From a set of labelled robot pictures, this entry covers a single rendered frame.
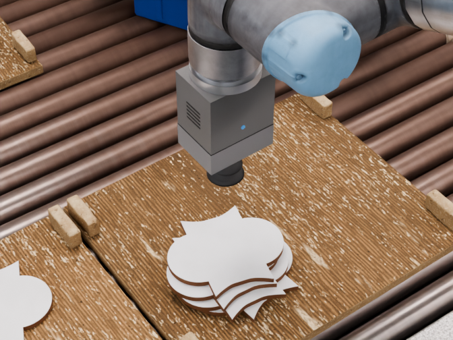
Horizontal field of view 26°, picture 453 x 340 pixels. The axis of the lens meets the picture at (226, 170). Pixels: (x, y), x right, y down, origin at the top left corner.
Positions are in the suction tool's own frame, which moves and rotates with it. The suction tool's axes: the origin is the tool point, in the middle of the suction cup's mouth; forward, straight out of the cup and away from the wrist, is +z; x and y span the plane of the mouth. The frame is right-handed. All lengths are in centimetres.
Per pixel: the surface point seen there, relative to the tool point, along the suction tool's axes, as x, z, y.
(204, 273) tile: 1.8, 13.2, 4.4
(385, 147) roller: -5.3, 18.7, -32.5
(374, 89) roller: -15.6, 18.4, -39.7
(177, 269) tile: -0.7, 13.3, 6.7
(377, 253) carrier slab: 9.9, 16.6, -16.8
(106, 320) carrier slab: -1.6, 16.6, 16.5
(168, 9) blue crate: -47, 15, -23
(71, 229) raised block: -14.5, 13.9, 13.6
